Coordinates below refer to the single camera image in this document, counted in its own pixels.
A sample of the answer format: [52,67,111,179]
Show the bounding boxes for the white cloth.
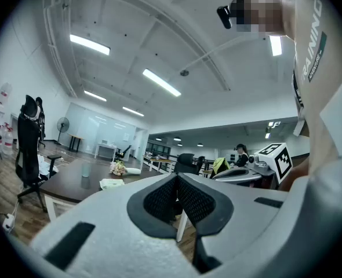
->
[37,154,59,181]

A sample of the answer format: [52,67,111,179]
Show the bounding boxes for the white power strip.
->
[2,213,16,232]

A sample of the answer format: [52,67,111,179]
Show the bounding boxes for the black office chair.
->
[15,94,62,214]
[114,145,133,160]
[173,152,195,175]

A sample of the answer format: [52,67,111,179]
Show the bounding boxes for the pink flower bouquet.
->
[109,160,128,176]

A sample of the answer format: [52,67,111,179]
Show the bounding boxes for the black head camera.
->
[216,5,233,30]

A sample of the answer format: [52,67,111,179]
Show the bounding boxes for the yellow green cloth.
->
[212,157,230,175]

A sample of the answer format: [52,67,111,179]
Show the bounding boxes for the light green cloth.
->
[99,178,126,189]

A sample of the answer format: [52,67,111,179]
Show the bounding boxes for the person's beige shirt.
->
[291,0,342,176]

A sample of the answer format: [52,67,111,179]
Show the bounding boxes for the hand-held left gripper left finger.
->
[30,171,202,278]

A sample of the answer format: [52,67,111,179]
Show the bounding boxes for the white water dispenser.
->
[0,82,13,127]

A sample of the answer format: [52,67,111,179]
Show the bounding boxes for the long ceiling light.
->
[69,34,111,56]
[269,35,283,57]
[83,90,108,103]
[142,68,182,97]
[122,106,145,118]

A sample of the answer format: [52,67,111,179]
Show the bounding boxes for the person's right forearm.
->
[277,155,312,192]

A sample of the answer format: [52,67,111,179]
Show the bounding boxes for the wooden desk black legs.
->
[67,133,85,153]

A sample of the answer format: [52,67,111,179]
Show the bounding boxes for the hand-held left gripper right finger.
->
[176,172,290,274]

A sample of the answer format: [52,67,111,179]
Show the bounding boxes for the clear green glass cup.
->
[81,162,93,178]

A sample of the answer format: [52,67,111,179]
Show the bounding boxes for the black standing fan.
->
[56,116,71,147]

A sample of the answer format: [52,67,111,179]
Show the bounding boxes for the person's head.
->
[230,0,296,39]

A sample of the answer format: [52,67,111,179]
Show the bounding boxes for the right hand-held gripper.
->
[212,142,294,190]

